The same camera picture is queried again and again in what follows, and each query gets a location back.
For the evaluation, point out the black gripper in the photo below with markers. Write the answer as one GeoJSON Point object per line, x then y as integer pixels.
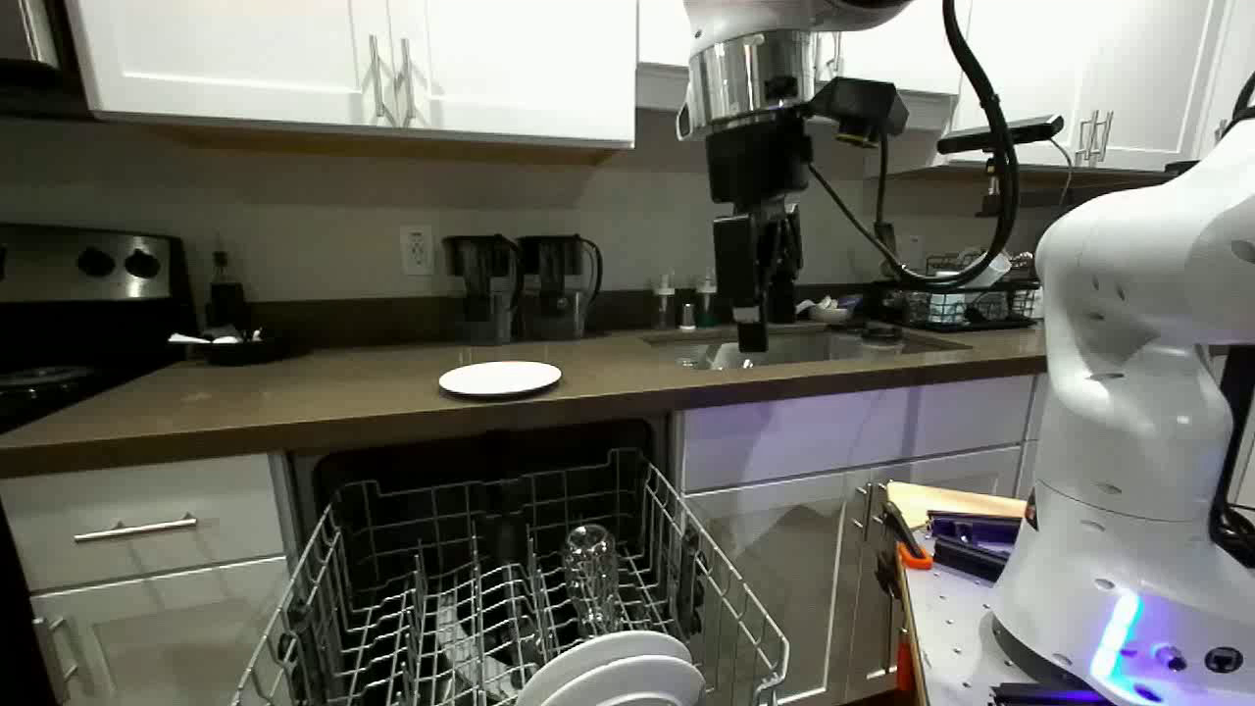
{"type": "Point", "coordinates": [758, 158]}

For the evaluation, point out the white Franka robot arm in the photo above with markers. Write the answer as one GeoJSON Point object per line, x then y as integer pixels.
{"type": "Point", "coordinates": [1140, 394]}

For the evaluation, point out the black built-in dishwasher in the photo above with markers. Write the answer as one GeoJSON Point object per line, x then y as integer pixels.
{"type": "Point", "coordinates": [455, 454]}

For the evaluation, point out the small soap bottle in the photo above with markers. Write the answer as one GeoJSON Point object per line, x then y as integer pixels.
{"type": "Point", "coordinates": [708, 298]}
{"type": "Point", "coordinates": [664, 303]}

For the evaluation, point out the steel kitchen sink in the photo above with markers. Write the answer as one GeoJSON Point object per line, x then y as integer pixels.
{"type": "Point", "coordinates": [835, 345]}

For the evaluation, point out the white sink base cabinet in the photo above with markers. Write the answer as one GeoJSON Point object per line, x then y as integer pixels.
{"type": "Point", "coordinates": [835, 446]}

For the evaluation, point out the black dish drying rack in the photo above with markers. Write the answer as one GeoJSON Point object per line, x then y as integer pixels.
{"type": "Point", "coordinates": [954, 303]}

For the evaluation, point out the yellow wooden board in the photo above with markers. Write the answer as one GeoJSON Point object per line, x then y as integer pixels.
{"type": "Point", "coordinates": [954, 499]}

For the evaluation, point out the black purple clamp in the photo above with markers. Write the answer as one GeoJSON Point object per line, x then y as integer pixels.
{"type": "Point", "coordinates": [974, 540]}

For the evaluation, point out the clear drinking glass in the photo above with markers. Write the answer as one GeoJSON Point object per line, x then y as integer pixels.
{"type": "Point", "coordinates": [589, 575]}

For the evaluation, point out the dark glass bottle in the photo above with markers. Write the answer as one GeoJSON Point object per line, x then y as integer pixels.
{"type": "Point", "coordinates": [230, 294]}

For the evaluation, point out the black spoon rest dish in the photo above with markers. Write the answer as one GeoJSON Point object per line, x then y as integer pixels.
{"type": "Point", "coordinates": [230, 345]}

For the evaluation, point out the white double door cabinet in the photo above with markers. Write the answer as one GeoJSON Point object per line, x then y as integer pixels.
{"type": "Point", "coordinates": [260, 59]}

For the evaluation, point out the black steel stove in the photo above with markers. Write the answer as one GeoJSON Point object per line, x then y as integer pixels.
{"type": "Point", "coordinates": [78, 314]}

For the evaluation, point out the white drawer base cabinet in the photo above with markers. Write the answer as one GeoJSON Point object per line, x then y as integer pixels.
{"type": "Point", "coordinates": [143, 591]}

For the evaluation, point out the steel range hood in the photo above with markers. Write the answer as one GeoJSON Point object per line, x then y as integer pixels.
{"type": "Point", "coordinates": [30, 34]}

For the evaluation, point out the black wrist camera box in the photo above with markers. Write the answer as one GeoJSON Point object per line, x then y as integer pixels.
{"type": "Point", "coordinates": [861, 106]}

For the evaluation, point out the white corner wall cabinet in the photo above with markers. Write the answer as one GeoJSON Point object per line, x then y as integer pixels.
{"type": "Point", "coordinates": [1140, 63]}

